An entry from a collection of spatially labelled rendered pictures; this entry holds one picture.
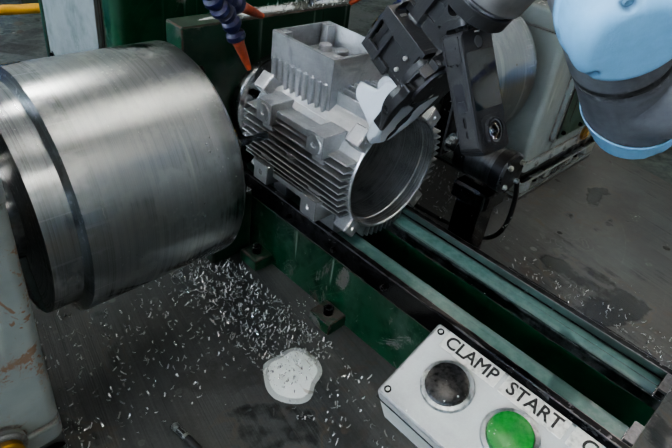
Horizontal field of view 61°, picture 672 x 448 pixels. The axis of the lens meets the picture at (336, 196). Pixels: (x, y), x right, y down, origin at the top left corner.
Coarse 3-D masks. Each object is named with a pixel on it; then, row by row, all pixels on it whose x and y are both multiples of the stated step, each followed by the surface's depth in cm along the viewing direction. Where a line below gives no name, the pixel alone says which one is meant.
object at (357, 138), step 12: (264, 72) 75; (264, 84) 74; (276, 84) 75; (432, 108) 72; (432, 120) 72; (360, 132) 65; (360, 144) 64; (420, 192) 80; (408, 204) 80; (348, 228) 71
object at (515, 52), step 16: (368, 32) 96; (512, 32) 90; (528, 32) 93; (496, 48) 87; (512, 48) 89; (528, 48) 92; (496, 64) 86; (512, 64) 89; (528, 64) 93; (512, 80) 90; (528, 80) 94; (512, 96) 92; (512, 112) 96
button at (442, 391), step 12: (432, 372) 39; (444, 372) 39; (456, 372) 39; (432, 384) 38; (444, 384) 38; (456, 384) 38; (468, 384) 38; (432, 396) 38; (444, 396) 38; (456, 396) 38
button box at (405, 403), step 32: (416, 352) 41; (448, 352) 41; (384, 384) 40; (416, 384) 39; (480, 384) 39; (512, 384) 38; (416, 416) 38; (448, 416) 38; (480, 416) 37; (544, 416) 37
